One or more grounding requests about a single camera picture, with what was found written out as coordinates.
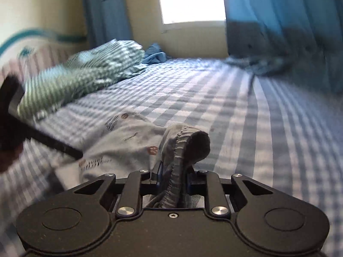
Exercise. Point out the striped pillow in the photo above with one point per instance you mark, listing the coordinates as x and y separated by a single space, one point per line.
32 61

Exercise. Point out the blue checked bed sheet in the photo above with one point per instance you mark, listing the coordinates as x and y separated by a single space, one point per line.
241 128

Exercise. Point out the crumpled blue cloth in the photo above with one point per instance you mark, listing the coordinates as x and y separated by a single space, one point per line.
155 55

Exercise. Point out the window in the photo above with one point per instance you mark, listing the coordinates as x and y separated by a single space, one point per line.
191 0

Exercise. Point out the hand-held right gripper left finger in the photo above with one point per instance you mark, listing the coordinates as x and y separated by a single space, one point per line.
159 175

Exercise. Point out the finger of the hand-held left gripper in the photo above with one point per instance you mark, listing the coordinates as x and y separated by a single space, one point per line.
53 144

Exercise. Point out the green checked blanket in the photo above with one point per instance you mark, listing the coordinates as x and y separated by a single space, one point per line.
88 77

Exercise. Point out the light blue printed pants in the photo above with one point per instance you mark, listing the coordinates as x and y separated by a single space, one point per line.
126 144

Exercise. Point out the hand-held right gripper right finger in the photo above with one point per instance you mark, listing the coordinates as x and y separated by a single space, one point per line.
189 183

